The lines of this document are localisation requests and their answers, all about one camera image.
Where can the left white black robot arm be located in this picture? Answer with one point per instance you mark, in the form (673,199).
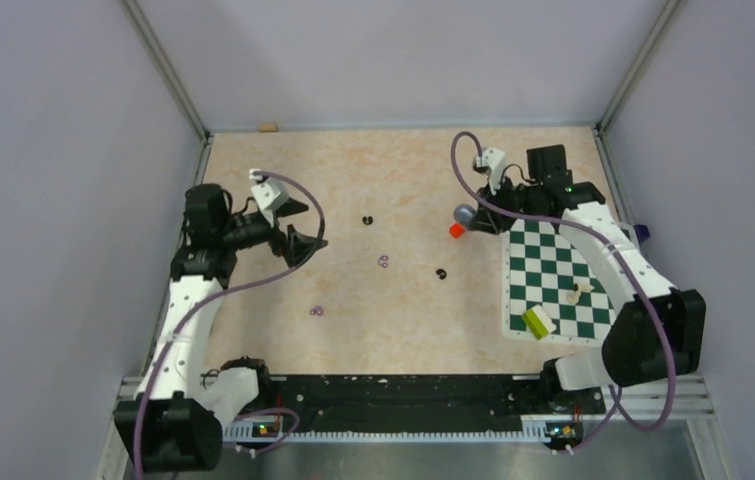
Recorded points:
(172,423)

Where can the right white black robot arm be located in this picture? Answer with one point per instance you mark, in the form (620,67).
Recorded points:
(658,330)

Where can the red block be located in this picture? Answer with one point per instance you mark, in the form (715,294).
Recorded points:
(456,230)

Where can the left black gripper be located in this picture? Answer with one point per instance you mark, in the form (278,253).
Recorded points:
(297,246)

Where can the cream chess piece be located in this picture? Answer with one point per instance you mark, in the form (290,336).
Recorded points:
(578,290)

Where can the green white chessboard mat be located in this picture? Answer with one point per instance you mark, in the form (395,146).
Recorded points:
(541,267)

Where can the small wooden block at wall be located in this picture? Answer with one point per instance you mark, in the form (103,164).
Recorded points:
(269,127)

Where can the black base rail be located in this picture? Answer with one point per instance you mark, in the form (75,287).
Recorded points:
(406,404)

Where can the lime green white brick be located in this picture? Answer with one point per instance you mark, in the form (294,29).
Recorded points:
(538,322)

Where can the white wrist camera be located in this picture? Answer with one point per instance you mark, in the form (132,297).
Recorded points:
(492,162)
(270,195)

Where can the purple object beside table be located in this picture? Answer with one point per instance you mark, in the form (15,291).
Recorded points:
(642,232)

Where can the purple grey earbud charging case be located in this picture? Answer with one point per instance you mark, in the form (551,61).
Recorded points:
(464,215)

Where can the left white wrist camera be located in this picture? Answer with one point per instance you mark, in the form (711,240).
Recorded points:
(270,195)

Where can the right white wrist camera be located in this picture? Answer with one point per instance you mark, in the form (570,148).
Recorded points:
(492,162)

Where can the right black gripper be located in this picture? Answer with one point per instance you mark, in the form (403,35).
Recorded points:
(488,220)

